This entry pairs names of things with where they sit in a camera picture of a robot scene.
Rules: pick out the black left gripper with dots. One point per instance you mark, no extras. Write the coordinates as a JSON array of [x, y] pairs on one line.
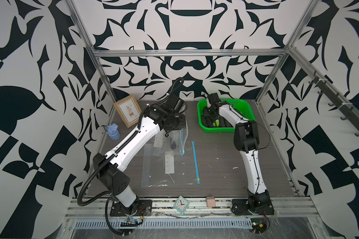
[[180, 125]]

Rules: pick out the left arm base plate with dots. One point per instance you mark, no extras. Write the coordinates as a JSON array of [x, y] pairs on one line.
[[138, 208]]

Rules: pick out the black wall hook rail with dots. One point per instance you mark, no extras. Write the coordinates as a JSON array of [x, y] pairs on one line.
[[337, 100]]

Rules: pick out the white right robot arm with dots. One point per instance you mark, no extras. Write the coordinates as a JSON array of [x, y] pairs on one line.
[[246, 141]]

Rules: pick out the gold framed plant picture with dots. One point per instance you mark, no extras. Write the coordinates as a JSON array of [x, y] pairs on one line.
[[129, 110]]

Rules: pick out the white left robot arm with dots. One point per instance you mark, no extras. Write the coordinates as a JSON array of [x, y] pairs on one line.
[[110, 167]]

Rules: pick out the lifted clear zip-top bag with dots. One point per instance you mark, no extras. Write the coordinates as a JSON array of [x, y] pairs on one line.
[[162, 143]]

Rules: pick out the small pink block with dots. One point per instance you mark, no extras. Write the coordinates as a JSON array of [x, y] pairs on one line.
[[210, 202]]

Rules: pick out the small green circuit board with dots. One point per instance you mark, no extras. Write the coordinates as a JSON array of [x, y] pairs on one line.
[[132, 222]]

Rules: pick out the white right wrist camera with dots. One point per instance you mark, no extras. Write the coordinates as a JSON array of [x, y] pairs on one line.
[[212, 99]]

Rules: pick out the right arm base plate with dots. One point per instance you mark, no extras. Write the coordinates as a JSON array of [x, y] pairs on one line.
[[252, 206]]

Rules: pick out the white perforated cable duct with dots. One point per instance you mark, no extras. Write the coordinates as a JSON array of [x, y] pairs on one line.
[[173, 223]]

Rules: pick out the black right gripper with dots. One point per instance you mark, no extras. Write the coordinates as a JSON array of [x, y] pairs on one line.
[[205, 112]]

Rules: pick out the near clear zip-top bag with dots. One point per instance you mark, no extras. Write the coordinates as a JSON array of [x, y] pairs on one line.
[[166, 167]]

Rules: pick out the green plastic basket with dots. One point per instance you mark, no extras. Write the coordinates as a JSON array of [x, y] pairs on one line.
[[231, 112]]

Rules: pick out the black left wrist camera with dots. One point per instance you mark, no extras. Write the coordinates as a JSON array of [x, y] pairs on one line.
[[174, 104]]

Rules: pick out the mint square clock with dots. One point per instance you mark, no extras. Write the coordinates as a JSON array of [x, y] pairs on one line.
[[181, 205]]

